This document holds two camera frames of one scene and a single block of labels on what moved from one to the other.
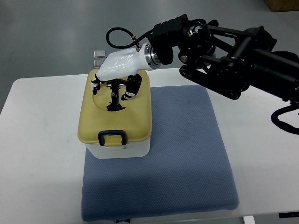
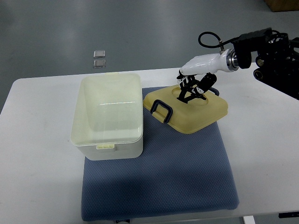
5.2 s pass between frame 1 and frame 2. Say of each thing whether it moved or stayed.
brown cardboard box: stayed
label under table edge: stayed
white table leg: stayed
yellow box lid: moved
